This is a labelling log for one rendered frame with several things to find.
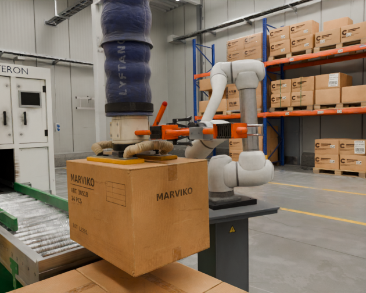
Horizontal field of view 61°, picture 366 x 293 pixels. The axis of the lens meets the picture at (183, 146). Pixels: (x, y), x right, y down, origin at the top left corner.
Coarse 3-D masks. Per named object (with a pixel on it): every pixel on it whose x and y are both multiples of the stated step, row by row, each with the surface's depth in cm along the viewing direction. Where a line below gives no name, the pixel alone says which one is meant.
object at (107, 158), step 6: (90, 156) 152; (96, 156) 146; (102, 156) 143; (108, 156) 142; (114, 156) 141; (120, 156) 136; (102, 162) 140; (108, 162) 136; (114, 162) 132; (120, 162) 128; (126, 162) 127; (132, 162) 129; (138, 162) 131
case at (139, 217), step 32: (192, 160) 135; (96, 192) 133; (128, 192) 114; (160, 192) 121; (192, 192) 133; (96, 224) 135; (128, 224) 115; (160, 224) 122; (192, 224) 133; (128, 256) 117; (160, 256) 122
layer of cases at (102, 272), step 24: (96, 264) 157; (168, 264) 155; (24, 288) 134; (48, 288) 133; (72, 288) 133; (96, 288) 133; (120, 288) 132; (144, 288) 132; (168, 288) 132; (192, 288) 131; (216, 288) 131
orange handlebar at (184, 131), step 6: (138, 132) 138; (144, 132) 135; (168, 132) 123; (174, 132) 120; (180, 132) 118; (186, 132) 115; (204, 132) 109; (210, 132) 107; (240, 132) 99; (246, 132) 100
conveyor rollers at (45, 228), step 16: (16, 192) 342; (16, 208) 275; (32, 208) 269; (48, 208) 269; (0, 224) 227; (32, 224) 225; (48, 224) 224; (64, 224) 224; (32, 240) 192; (48, 240) 190; (64, 240) 195
